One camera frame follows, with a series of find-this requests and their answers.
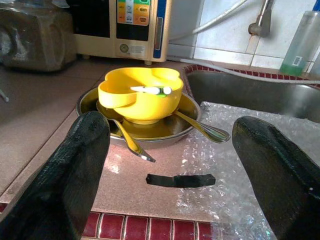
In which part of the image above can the plastic jar brown powder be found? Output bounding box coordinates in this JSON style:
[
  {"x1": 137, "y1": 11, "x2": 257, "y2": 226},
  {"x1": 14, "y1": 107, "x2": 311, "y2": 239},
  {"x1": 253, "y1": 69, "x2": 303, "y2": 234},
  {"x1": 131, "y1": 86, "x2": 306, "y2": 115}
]
[{"x1": 0, "y1": 8, "x2": 78, "y2": 73}]

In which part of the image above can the steel dish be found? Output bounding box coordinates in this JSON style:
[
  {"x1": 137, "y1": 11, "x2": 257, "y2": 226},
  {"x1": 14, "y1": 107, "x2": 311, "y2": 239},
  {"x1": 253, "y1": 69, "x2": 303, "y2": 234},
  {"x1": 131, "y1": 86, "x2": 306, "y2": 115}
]
[{"x1": 76, "y1": 86, "x2": 202, "y2": 150}]

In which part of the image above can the beige water ionizer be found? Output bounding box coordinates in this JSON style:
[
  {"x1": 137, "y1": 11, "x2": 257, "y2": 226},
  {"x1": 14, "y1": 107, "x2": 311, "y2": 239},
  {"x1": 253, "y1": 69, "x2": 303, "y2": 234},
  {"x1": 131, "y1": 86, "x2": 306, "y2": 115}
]
[{"x1": 65, "y1": 0, "x2": 173, "y2": 66}]

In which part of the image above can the steel spoon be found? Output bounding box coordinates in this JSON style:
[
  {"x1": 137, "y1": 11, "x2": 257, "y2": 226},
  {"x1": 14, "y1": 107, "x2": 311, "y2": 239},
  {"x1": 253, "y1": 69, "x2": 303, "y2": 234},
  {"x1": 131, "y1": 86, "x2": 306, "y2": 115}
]
[
  {"x1": 174, "y1": 110, "x2": 231, "y2": 144},
  {"x1": 96, "y1": 99, "x2": 157, "y2": 163}
]

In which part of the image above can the white tap hose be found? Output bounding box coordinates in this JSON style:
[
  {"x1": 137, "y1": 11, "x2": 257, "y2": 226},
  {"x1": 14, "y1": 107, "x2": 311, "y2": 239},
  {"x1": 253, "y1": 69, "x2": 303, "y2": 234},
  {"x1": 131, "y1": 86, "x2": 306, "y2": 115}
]
[{"x1": 168, "y1": 0, "x2": 250, "y2": 43}]

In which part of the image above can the black tape strip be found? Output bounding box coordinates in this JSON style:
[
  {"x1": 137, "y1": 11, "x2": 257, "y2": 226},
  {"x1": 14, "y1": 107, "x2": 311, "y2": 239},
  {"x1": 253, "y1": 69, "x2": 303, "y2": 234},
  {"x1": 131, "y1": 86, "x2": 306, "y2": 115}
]
[{"x1": 145, "y1": 173, "x2": 217, "y2": 189}]

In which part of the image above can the steel kitchen sink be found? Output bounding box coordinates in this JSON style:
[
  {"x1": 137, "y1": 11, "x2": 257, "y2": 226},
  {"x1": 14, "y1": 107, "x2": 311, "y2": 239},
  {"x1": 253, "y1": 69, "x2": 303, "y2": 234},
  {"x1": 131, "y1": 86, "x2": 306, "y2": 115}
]
[{"x1": 186, "y1": 70, "x2": 320, "y2": 124}]

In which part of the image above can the steel faucet pipe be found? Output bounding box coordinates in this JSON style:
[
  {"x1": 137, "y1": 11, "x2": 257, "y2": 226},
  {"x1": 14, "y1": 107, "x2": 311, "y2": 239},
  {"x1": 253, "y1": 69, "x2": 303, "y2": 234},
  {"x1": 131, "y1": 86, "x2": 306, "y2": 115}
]
[{"x1": 247, "y1": 0, "x2": 274, "y2": 38}]

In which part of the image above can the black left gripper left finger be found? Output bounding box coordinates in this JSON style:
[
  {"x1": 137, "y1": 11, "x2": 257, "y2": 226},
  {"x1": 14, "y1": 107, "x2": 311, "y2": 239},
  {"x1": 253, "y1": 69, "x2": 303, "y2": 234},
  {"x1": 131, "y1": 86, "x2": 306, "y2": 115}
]
[{"x1": 0, "y1": 111, "x2": 111, "y2": 240}]

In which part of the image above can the clear bubble wrap sheet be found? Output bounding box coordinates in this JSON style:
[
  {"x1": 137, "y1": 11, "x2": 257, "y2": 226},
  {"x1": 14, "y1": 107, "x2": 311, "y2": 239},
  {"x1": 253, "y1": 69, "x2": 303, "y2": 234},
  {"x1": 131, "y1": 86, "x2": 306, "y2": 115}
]
[{"x1": 175, "y1": 100, "x2": 320, "y2": 240}]

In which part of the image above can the thin grey hose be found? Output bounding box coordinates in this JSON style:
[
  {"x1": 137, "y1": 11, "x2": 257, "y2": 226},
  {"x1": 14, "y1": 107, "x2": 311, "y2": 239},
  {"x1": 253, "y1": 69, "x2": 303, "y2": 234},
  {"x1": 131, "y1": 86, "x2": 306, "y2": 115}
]
[{"x1": 166, "y1": 55, "x2": 320, "y2": 85}]

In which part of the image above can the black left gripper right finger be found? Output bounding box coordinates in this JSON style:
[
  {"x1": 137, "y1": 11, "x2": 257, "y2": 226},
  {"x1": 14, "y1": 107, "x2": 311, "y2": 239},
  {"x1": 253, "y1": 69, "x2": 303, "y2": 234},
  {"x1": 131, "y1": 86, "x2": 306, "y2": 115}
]
[{"x1": 231, "y1": 115, "x2": 320, "y2": 240}]

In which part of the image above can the green dish soap bottle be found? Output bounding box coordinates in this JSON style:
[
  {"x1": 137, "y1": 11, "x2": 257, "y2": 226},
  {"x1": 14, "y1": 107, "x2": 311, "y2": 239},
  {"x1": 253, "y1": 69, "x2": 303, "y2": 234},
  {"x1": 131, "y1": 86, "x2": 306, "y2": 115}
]
[{"x1": 279, "y1": 10, "x2": 320, "y2": 77}]

